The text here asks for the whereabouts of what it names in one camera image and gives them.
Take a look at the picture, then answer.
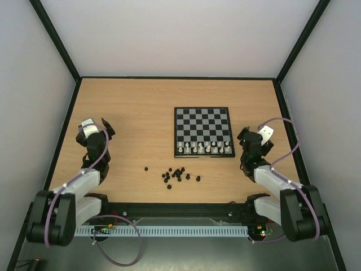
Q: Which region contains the black aluminium frame rail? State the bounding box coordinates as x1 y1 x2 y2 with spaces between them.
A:
108 202 265 220

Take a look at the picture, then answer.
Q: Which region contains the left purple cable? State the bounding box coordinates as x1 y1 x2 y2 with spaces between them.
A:
45 123 142 266

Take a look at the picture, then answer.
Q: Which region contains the white slotted cable duct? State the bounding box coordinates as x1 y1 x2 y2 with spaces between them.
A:
74 225 248 238

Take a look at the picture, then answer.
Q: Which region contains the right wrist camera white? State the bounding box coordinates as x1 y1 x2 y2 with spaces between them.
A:
257 125 274 146

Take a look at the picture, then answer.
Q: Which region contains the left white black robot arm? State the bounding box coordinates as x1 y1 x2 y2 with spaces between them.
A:
26 118 116 247

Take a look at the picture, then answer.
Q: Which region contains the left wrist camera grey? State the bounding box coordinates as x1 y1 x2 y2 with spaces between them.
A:
78 118 99 138

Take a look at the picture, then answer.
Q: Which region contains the black grey chess board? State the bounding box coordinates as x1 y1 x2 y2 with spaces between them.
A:
174 107 235 158

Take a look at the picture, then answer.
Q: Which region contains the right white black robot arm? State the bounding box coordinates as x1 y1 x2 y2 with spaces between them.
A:
237 126 331 242

